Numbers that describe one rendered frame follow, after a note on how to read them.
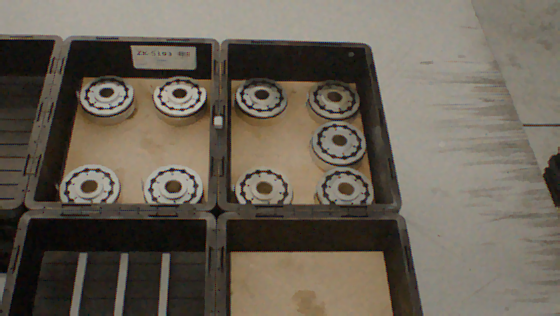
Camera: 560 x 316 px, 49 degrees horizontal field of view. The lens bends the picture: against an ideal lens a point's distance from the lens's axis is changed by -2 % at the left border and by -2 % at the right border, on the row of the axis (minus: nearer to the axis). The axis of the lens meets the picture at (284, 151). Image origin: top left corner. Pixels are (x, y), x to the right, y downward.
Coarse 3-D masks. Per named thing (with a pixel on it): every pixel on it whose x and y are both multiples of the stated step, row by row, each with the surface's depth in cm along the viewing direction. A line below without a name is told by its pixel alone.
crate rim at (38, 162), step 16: (64, 48) 117; (64, 64) 115; (48, 112) 107; (48, 128) 105; (32, 176) 99; (208, 176) 102; (32, 192) 97; (208, 192) 100; (32, 208) 95; (48, 208) 95; (64, 208) 96; (80, 208) 96; (96, 208) 96; (112, 208) 97; (128, 208) 97; (144, 208) 97; (160, 208) 97; (176, 208) 98; (192, 208) 98; (208, 208) 98
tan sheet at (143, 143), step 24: (144, 96) 125; (144, 120) 121; (72, 144) 116; (96, 144) 116; (120, 144) 117; (144, 144) 117; (168, 144) 118; (192, 144) 118; (72, 168) 113; (120, 168) 113; (144, 168) 114; (192, 168) 115
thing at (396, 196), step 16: (224, 48) 121; (336, 48) 124; (352, 48) 124; (368, 48) 124; (224, 64) 120; (368, 64) 121; (224, 80) 115; (224, 96) 113; (224, 112) 112; (224, 128) 108; (384, 128) 111; (224, 144) 106; (384, 144) 109; (224, 160) 105; (224, 176) 103; (224, 192) 100; (400, 192) 103; (224, 208) 98; (240, 208) 99; (256, 208) 99; (272, 208) 99; (288, 208) 99; (304, 208) 100; (320, 208) 100; (336, 208) 100; (352, 208) 100; (368, 208) 101; (384, 208) 101; (400, 208) 101
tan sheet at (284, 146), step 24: (288, 96) 128; (240, 120) 123; (288, 120) 124; (312, 120) 124; (360, 120) 126; (240, 144) 119; (264, 144) 120; (288, 144) 120; (240, 168) 116; (288, 168) 117; (312, 168) 117; (360, 168) 118; (312, 192) 114
